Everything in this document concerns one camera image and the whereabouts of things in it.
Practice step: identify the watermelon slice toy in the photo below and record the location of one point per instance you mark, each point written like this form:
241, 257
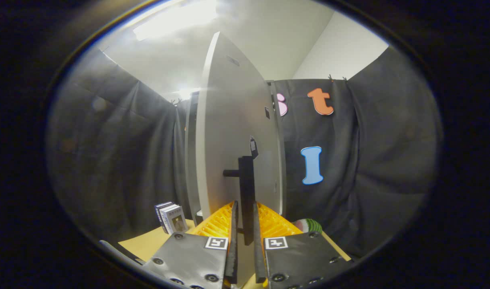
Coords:
309, 225

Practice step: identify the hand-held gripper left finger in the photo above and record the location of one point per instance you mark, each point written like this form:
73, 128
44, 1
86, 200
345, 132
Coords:
231, 249

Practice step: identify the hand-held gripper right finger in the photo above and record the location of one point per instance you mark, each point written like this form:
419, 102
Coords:
259, 249

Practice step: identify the black backdrop cloth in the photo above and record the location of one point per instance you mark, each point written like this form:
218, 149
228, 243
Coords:
369, 160

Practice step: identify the white book with figure cover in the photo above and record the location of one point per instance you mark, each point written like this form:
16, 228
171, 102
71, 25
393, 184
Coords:
179, 220

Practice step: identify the dark blue book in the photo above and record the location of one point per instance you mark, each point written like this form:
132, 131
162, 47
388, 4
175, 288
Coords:
160, 212

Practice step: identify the white shoe cabinet door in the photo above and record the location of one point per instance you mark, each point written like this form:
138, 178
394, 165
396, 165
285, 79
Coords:
229, 120

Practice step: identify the grey shoe cabinet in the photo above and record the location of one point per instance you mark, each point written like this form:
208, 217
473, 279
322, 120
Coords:
191, 160

